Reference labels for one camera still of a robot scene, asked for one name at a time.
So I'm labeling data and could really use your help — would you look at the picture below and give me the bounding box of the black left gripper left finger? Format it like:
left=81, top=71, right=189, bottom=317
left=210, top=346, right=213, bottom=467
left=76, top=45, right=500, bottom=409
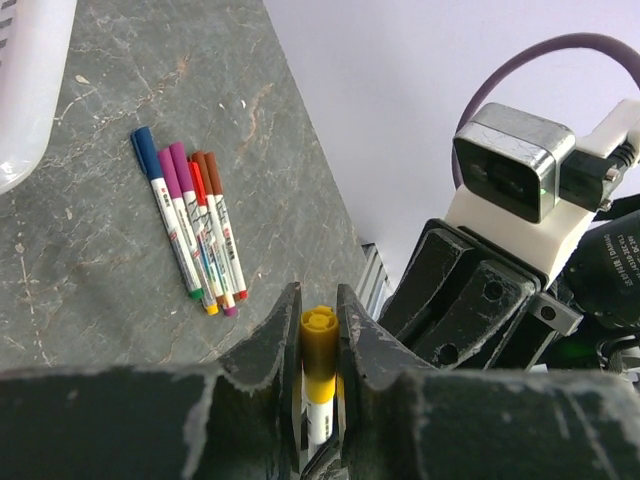
left=217, top=282, right=302, bottom=479

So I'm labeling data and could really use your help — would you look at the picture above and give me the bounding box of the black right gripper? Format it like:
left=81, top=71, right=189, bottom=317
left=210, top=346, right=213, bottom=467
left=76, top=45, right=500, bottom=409
left=379, top=199, right=639, bottom=373

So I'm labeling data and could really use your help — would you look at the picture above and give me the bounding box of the red capped marker pen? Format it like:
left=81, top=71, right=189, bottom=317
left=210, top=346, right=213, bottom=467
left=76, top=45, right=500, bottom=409
left=187, top=161, right=224, bottom=305

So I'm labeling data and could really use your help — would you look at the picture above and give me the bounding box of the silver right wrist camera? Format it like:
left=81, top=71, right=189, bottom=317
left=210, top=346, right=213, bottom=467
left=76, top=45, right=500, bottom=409
left=453, top=103, right=576, bottom=223

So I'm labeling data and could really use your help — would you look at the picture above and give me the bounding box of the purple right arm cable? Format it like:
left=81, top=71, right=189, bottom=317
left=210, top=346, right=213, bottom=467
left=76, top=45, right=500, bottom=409
left=451, top=32, right=640, bottom=189

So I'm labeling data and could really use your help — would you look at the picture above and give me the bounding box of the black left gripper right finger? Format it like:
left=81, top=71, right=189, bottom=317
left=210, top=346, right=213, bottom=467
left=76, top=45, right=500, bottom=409
left=303, top=285, right=440, bottom=479

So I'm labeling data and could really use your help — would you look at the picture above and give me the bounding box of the white plastic basket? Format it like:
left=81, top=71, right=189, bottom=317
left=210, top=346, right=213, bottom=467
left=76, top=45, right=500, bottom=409
left=1, top=0, right=77, bottom=193

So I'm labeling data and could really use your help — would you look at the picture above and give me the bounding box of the yellow capped marker pen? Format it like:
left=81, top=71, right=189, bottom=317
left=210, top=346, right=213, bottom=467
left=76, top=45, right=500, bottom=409
left=300, top=305, right=339, bottom=459

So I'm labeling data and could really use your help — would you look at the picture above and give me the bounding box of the blue capped marker pen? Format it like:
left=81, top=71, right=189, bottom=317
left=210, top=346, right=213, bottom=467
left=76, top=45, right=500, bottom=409
left=130, top=127, right=203, bottom=300

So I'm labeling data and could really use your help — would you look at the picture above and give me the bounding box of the brown capped marker pen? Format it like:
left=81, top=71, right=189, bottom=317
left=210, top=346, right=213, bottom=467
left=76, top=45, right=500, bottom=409
left=189, top=150, right=237, bottom=316

